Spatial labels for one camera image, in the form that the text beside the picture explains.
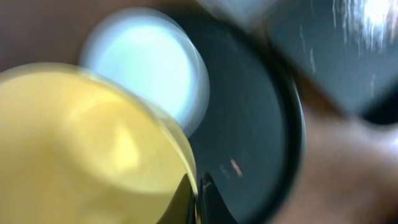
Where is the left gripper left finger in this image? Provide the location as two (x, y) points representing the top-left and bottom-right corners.
(157, 174), (195, 224)

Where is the grey round plate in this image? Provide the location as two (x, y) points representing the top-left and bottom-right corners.
(79, 8), (210, 136)

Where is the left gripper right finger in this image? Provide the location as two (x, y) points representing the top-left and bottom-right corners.
(198, 172), (237, 224)

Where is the black rectangular tray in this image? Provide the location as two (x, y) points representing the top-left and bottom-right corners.
(268, 0), (397, 124)

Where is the round black tray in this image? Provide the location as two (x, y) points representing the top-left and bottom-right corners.
(170, 11), (305, 223)

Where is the yellow bowl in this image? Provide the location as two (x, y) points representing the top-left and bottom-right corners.
(1, 63), (200, 224)

